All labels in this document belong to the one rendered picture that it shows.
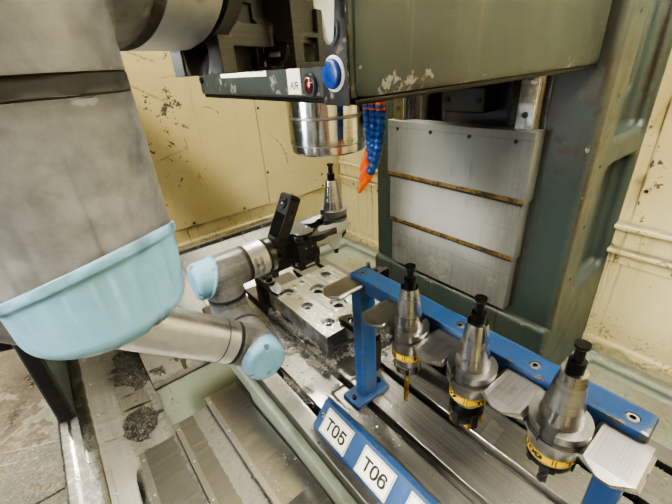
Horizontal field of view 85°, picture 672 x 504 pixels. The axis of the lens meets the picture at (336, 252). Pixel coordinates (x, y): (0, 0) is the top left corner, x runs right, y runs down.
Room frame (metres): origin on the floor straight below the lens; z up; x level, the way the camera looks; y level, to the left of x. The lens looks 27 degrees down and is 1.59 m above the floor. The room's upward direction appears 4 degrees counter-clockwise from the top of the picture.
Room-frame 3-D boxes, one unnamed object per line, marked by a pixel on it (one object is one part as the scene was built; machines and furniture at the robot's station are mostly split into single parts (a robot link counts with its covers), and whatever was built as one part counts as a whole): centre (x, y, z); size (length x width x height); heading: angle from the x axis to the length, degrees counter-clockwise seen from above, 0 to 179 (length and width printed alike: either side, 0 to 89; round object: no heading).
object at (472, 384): (0.36, -0.17, 1.21); 0.06 x 0.06 x 0.03
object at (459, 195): (1.07, -0.36, 1.16); 0.48 x 0.05 x 0.51; 37
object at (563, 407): (0.27, -0.23, 1.26); 0.04 x 0.04 x 0.07
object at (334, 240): (0.76, 0.00, 1.24); 0.09 x 0.03 x 0.06; 114
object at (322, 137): (0.80, 0.00, 1.48); 0.16 x 0.16 x 0.12
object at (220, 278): (0.63, 0.23, 1.23); 0.11 x 0.08 x 0.09; 127
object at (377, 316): (0.49, -0.07, 1.21); 0.07 x 0.05 x 0.01; 127
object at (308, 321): (0.89, 0.03, 0.96); 0.29 x 0.23 x 0.05; 37
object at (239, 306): (0.61, 0.22, 1.14); 0.11 x 0.08 x 0.11; 32
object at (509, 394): (0.31, -0.20, 1.21); 0.07 x 0.05 x 0.01; 127
